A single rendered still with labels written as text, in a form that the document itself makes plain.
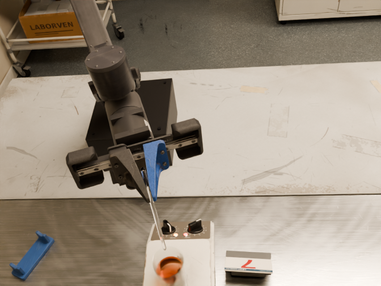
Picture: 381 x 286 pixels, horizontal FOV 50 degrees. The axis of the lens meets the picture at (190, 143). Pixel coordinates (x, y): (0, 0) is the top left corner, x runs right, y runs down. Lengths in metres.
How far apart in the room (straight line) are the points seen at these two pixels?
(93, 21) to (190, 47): 2.33
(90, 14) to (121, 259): 0.49
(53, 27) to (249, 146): 2.07
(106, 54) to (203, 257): 0.40
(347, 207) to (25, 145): 0.83
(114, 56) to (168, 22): 2.77
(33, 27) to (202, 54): 1.14
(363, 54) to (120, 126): 2.53
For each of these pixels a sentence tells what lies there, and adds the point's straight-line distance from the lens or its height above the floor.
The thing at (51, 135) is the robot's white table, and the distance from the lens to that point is 1.18.
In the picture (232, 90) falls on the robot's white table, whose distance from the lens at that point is 1.19.
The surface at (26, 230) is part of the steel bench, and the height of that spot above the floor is 0.90.
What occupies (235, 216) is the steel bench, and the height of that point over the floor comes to 0.90.
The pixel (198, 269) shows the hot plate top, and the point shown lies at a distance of 0.75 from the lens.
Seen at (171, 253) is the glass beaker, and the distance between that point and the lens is 0.71.
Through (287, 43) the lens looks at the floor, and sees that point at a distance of 3.02.
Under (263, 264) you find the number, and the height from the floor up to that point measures 0.92.
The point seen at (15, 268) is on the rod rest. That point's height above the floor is 0.93.
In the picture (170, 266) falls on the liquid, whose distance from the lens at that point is 0.71.
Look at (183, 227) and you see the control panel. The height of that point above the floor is 0.94.
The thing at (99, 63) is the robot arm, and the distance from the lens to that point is 0.58.
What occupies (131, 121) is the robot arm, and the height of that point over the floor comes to 1.28.
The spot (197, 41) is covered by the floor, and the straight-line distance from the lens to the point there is 3.08.
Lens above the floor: 1.66
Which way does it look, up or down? 47 degrees down
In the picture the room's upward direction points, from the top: 7 degrees counter-clockwise
